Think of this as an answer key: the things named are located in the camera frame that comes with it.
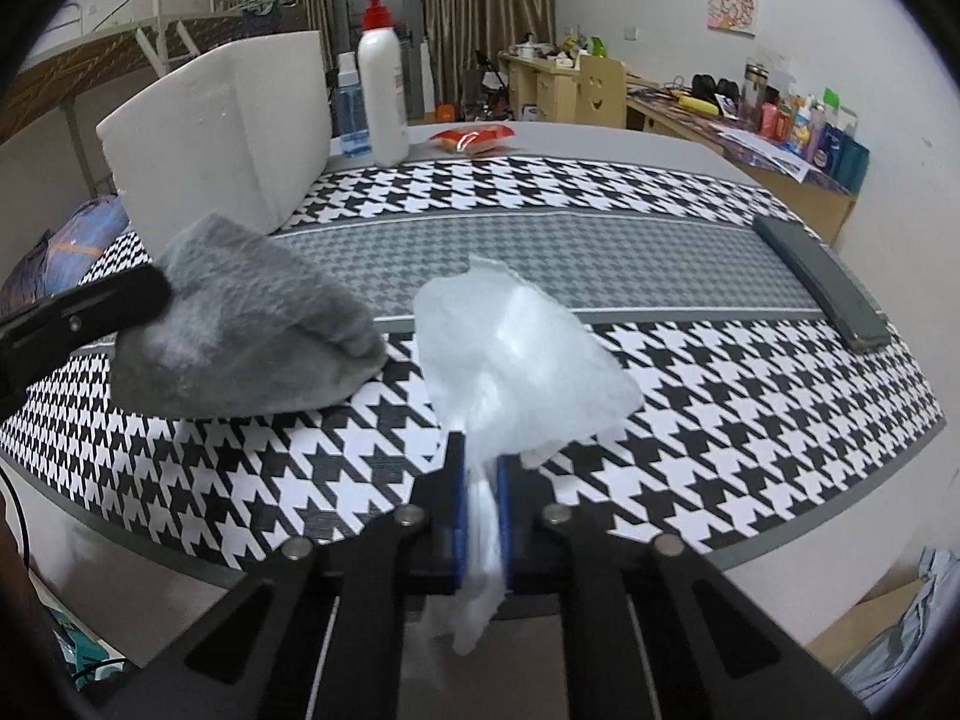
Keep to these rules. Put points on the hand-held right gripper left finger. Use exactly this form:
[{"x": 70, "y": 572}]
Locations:
[{"x": 459, "y": 495}]

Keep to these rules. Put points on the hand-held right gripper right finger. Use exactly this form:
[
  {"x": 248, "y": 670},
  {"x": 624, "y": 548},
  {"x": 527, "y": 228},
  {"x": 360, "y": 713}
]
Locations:
[{"x": 504, "y": 495}]

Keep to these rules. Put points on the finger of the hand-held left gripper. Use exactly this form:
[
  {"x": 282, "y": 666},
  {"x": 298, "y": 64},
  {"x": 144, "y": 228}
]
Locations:
[{"x": 90, "y": 307}]

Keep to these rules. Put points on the white tissue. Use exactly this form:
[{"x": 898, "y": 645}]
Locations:
[{"x": 510, "y": 360}]

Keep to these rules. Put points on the grey cloth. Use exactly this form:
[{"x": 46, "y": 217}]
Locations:
[{"x": 247, "y": 330}]

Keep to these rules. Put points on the white foam box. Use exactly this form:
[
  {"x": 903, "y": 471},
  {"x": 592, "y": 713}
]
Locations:
[{"x": 225, "y": 127}]

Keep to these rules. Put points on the blue patterned quilt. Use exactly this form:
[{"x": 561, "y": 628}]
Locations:
[{"x": 67, "y": 247}]

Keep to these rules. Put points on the black-white houndstooth tablecloth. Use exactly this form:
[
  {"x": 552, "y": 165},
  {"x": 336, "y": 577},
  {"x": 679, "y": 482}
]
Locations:
[{"x": 675, "y": 427}]

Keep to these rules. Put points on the white metal bunk bed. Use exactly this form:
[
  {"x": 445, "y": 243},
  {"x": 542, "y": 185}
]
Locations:
[{"x": 90, "y": 52}]

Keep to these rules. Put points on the clear blue bottle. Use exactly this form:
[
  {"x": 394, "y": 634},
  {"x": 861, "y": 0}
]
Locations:
[{"x": 349, "y": 112}]

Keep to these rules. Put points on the red snack packet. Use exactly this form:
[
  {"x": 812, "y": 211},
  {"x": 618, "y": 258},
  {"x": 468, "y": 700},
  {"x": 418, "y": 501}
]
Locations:
[{"x": 472, "y": 138}]

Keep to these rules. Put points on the white red-pump lotion bottle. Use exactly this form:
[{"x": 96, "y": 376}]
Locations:
[{"x": 381, "y": 90}]

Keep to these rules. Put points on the black phone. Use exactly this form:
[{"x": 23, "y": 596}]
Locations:
[{"x": 817, "y": 277}]

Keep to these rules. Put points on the cardboard box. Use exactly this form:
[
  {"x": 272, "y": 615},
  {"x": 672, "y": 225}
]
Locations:
[{"x": 870, "y": 615}]

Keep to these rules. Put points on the wooden smiley-face chair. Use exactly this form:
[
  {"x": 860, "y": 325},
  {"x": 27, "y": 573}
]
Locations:
[{"x": 600, "y": 90}]

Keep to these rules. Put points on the wooden desk with patterned cover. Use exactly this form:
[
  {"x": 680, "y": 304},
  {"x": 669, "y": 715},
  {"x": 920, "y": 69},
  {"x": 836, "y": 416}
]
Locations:
[{"x": 795, "y": 195}]

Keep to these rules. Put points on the white printed paper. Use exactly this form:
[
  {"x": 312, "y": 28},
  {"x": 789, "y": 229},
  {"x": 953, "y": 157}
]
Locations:
[{"x": 765, "y": 151}]

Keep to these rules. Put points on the light blue cloth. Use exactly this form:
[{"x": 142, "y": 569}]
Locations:
[{"x": 915, "y": 637}]

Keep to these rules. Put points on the yellow pouch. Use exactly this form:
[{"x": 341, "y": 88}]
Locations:
[{"x": 695, "y": 103}]

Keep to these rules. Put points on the black bag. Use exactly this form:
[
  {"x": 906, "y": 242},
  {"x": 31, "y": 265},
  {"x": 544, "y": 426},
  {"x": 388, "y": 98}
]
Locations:
[{"x": 712, "y": 86}]

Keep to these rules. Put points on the group of toiletry bottles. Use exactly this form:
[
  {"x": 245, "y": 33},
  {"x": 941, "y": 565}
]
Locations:
[{"x": 810, "y": 127}]

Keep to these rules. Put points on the pink cartoon wall poster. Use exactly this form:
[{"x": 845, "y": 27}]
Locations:
[{"x": 732, "y": 2}]

